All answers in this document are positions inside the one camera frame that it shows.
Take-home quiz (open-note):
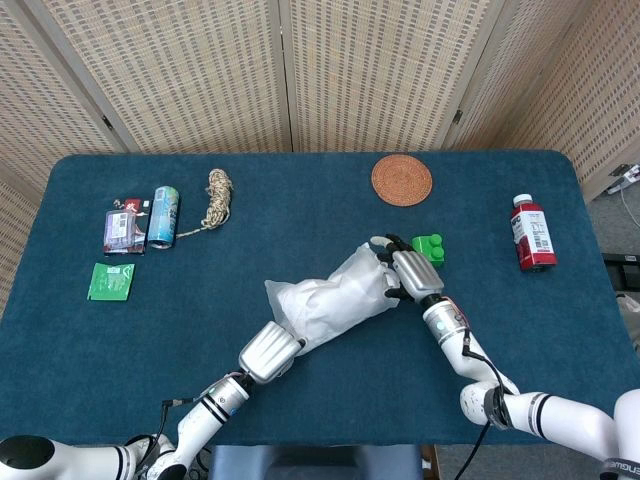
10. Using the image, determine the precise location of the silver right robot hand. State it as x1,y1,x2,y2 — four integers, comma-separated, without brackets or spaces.
369,233,445,304

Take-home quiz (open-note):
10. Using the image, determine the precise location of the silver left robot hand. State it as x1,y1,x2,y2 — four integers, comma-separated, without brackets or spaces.
238,320,307,385

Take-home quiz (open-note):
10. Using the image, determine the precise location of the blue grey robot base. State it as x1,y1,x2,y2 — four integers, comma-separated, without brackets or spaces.
207,443,426,480

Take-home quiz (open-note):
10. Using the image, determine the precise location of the green toy building block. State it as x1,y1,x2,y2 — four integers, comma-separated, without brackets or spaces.
410,233,446,270

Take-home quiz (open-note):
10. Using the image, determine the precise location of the round brown woven coaster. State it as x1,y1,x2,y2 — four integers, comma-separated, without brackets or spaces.
370,153,434,208

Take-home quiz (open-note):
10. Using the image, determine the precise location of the blue felt table cover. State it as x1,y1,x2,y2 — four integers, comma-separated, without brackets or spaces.
0,149,640,447

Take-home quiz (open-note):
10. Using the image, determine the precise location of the red juice bottle white cap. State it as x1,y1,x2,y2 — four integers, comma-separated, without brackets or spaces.
509,193,558,274

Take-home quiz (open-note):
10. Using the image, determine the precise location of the light blue drink can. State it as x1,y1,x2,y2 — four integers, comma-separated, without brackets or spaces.
147,185,182,250

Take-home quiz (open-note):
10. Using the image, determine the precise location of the green paper packet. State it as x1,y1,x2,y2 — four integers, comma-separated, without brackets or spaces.
86,262,136,302

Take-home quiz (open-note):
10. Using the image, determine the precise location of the clear purple plastic box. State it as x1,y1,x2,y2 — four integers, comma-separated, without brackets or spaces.
103,209,137,254

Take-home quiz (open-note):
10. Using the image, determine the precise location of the dark red black box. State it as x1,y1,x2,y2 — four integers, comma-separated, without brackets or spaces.
102,197,151,257

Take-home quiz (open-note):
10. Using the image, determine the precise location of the black floor equipment box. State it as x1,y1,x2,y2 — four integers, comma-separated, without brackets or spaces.
602,252,640,291

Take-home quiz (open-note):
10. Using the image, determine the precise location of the white power strip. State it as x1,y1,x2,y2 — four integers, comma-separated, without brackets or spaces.
607,163,640,195

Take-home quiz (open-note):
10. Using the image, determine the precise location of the woven rattan folding screen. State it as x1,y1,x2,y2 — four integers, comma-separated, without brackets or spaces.
0,0,640,321

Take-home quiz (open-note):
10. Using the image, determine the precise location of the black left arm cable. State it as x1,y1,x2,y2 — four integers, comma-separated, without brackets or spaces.
139,397,209,471

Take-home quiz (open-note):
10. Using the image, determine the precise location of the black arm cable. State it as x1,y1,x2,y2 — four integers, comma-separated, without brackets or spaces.
452,327,516,480
139,397,209,471

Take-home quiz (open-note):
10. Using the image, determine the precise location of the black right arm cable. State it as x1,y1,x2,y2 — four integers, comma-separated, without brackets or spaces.
452,327,516,480

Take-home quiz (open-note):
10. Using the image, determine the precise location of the beige braided rope bundle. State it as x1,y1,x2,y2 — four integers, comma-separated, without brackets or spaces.
175,168,235,240

